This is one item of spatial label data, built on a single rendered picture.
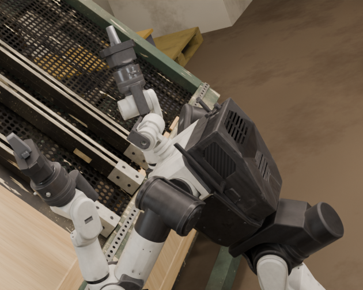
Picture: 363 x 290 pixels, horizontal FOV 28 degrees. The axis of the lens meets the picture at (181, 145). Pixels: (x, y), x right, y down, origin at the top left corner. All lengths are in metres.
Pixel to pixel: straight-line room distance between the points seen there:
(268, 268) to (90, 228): 0.54
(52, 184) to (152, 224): 0.27
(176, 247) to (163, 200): 1.78
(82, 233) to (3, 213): 0.81
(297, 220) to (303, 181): 2.37
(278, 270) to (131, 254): 0.44
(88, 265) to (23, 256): 0.64
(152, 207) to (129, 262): 0.17
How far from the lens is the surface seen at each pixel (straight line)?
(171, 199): 1.79
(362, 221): 3.87
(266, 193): 1.93
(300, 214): 2.04
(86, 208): 1.79
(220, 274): 3.53
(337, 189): 4.20
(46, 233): 2.60
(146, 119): 2.00
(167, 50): 7.24
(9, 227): 2.55
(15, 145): 1.71
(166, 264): 3.44
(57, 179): 1.74
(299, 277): 2.20
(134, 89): 2.24
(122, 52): 2.28
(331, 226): 2.01
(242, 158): 1.86
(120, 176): 2.91
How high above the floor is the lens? 2.14
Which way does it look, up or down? 23 degrees down
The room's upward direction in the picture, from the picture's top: 23 degrees counter-clockwise
